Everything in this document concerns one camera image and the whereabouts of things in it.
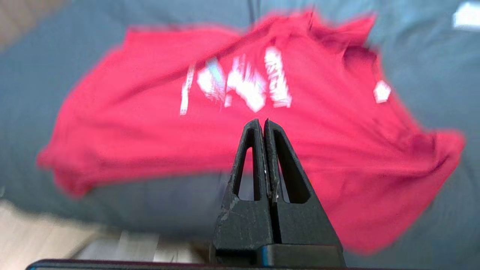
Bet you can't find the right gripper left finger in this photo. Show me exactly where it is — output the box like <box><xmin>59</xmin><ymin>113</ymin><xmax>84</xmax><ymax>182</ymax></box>
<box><xmin>209</xmin><ymin>119</ymin><xmax>273</xmax><ymax>266</ymax></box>

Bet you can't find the red printed t-shirt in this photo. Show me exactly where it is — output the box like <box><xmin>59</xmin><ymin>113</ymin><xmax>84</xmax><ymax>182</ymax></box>
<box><xmin>37</xmin><ymin>9</ymin><xmax>466</xmax><ymax>255</ymax></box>

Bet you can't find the bed with blue sheet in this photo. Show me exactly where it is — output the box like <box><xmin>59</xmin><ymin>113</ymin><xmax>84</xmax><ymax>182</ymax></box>
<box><xmin>0</xmin><ymin>0</ymin><xmax>480</xmax><ymax>269</ymax></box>

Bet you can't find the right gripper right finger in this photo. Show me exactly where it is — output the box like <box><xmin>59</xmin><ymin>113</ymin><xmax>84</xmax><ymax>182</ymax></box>
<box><xmin>264</xmin><ymin>119</ymin><xmax>346</xmax><ymax>267</ymax></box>

